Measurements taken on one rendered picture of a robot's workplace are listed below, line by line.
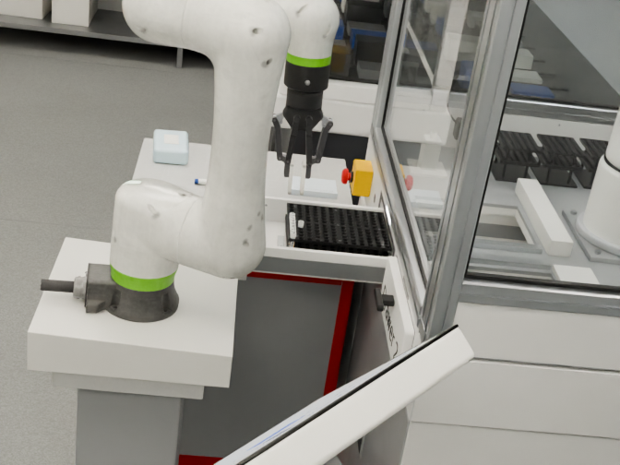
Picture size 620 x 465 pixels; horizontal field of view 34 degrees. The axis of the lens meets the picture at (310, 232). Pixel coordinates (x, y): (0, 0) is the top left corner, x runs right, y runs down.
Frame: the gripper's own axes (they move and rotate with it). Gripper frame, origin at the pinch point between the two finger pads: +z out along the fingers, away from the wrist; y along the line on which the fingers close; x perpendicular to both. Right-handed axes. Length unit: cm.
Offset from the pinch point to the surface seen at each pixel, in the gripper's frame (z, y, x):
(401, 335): 10.5, -18.9, 44.6
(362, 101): 9, -22, -79
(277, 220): 15.6, 2.8, -10.8
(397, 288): 8.2, -19.3, 31.3
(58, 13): 71, 118, -374
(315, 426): -18, 3, 111
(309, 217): 10.2, -3.8, -2.1
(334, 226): 10.5, -9.2, 1.2
